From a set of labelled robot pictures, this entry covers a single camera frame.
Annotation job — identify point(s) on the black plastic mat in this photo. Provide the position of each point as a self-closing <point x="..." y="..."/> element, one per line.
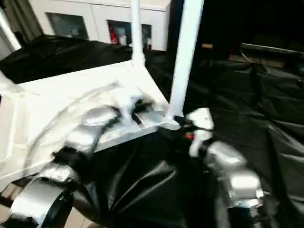
<point x="256" y="118"/>

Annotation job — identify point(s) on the grey curtain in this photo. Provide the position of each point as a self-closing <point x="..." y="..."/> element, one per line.
<point x="14" y="23"/>

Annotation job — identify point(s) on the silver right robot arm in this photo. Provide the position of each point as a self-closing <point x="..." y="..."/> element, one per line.
<point x="232" y="175"/>

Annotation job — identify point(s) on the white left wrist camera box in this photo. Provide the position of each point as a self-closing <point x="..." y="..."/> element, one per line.
<point x="126" y="102"/>

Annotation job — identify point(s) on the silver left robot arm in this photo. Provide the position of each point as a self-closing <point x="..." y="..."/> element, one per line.
<point x="76" y="142"/>

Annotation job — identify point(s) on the red carton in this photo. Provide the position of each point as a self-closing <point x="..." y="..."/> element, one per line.
<point x="113" y="34"/>

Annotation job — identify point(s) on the grey metal bar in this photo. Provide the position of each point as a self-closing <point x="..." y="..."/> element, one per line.
<point x="275" y="49"/>

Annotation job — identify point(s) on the white cabinet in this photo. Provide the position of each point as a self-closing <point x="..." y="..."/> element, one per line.
<point x="95" y="16"/>

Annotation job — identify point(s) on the black metal stand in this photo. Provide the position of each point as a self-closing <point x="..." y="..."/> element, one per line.
<point x="7" y="197"/>

